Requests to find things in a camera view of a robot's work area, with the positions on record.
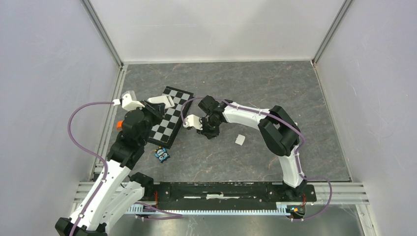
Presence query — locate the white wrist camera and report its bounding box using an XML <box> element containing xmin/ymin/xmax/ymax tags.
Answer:
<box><xmin>183</xmin><ymin>115</ymin><xmax>203</xmax><ymax>130</ymax></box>
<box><xmin>112</xmin><ymin>90</ymin><xmax>145</xmax><ymax>111</ymax></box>

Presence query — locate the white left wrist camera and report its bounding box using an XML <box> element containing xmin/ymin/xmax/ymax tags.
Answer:
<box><xmin>112</xmin><ymin>90</ymin><xmax>145</xmax><ymax>111</ymax></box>

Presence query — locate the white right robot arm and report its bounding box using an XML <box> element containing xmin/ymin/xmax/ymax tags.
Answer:
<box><xmin>192</xmin><ymin>95</ymin><xmax>307</xmax><ymax>201</ymax></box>

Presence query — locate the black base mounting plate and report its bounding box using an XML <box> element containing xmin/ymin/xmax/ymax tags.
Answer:
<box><xmin>139</xmin><ymin>182</ymin><xmax>317</xmax><ymax>210</ymax></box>

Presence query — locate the white battery cover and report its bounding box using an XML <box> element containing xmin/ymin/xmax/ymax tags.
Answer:
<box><xmin>235</xmin><ymin>134</ymin><xmax>246</xmax><ymax>146</ymax></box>

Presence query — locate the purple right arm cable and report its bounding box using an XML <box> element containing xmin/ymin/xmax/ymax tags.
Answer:
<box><xmin>180</xmin><ymin>96</ymin><xmax>333</xmax><ymax>222</ymax></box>

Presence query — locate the orange tape roll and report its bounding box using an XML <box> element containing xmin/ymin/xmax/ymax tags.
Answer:
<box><xmin>116</xmin><ymin>120</ymin><xmax>123</xmax><ymax>131</ymax></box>

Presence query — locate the white remote control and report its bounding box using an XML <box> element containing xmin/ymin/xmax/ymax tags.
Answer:
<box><xmin>147</xmin><ymin>95</ymin><xmax>175</xmax><ymax>109</ymax></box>

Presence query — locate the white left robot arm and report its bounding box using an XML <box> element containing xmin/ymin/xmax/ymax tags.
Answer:
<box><xmin>55</xmin><ymin>95</ymin><xmax>174</xmax><ymax>236</ymax></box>

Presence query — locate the black white chessboard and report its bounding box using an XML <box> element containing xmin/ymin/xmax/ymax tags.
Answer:
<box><xmin>148</xmin><ymin>86</ymin><xmax>194</xmax><ymax>149</ymax></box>

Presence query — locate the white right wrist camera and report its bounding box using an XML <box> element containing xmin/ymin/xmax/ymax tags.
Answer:
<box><xmin>183</xmin><ymin>115</ymin><xmax>203</xmax><ymax>130</ymax></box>

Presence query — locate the blue owl eraser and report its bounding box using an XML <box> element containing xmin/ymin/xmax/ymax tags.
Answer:
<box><xmin>154</xmin><ymin>147</ymin><xmax>170</xmax><ymax>163</ymax></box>

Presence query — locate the white slotted cable duct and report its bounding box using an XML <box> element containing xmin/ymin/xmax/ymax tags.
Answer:
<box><xmin>125</xmin><ymin>203</ymin><xmax>290</xmax><ymax>216</ymax></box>

